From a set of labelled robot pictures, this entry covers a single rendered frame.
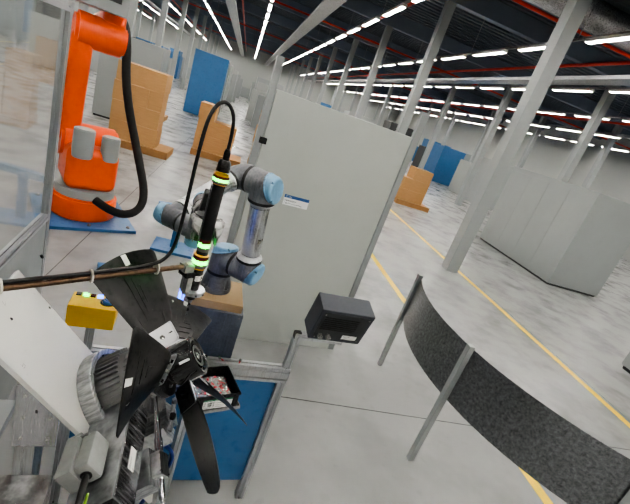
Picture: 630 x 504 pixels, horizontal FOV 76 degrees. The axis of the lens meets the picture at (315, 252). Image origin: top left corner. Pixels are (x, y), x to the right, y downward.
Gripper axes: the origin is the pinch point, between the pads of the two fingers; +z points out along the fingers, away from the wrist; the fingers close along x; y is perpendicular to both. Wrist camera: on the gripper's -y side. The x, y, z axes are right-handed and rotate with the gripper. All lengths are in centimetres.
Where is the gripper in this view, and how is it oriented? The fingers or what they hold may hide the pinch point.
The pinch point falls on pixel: (208, 231)
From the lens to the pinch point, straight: 113.6
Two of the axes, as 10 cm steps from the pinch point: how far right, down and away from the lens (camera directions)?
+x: -9.1, -1.9, -3.6
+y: -3.2, 8.9, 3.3
